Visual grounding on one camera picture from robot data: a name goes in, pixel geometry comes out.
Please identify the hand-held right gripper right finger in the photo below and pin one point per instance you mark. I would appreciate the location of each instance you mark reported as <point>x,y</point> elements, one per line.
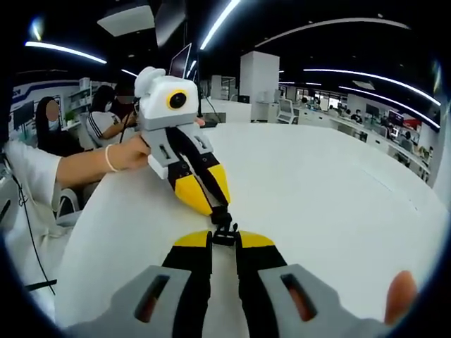
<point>257,267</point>

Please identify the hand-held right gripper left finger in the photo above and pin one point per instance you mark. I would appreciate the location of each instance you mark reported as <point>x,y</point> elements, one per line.
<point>190,267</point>

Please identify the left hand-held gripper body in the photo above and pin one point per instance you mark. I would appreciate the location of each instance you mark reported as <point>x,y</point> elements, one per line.
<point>155,102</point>

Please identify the black plastic buckle socket part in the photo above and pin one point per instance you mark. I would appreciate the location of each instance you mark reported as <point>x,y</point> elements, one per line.
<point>220,215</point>

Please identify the black plastic buckle pronged part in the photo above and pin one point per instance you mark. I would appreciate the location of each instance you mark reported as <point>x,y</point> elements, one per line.
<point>223,238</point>

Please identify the person's left hand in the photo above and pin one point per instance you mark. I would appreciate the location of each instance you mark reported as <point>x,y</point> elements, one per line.
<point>134,155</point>

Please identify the person's right hand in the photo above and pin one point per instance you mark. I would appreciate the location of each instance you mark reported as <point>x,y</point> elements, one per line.
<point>401,295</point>

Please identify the black stand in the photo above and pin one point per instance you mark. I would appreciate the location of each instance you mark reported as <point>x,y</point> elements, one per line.
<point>200,98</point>

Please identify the silver open laptop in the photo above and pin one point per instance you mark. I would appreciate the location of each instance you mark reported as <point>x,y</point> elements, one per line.
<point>180,61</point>

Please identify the white storage shelf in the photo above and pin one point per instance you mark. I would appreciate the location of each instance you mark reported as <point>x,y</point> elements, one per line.
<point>79,102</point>

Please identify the dark hanging ceiling panel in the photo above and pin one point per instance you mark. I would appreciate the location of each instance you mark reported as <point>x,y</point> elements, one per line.
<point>171,21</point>

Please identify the white ceiling air conditioner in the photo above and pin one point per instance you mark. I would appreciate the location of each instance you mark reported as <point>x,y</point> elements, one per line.
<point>125,17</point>

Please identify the white office chair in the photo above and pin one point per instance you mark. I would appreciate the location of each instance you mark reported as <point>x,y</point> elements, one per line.
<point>287,111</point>

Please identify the long ceiling light strip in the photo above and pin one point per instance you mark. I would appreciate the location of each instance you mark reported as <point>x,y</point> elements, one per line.
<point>218,21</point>

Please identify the white plastic chair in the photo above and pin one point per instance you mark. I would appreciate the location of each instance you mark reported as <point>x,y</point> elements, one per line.
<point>68,206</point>

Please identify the black monitor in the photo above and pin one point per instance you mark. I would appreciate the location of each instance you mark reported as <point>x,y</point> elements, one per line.
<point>23,114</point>

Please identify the person's white shirt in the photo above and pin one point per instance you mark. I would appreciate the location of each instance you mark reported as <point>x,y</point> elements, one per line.
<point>31,165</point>

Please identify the row of white office desks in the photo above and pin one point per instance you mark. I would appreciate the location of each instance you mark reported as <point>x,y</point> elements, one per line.
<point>370,135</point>

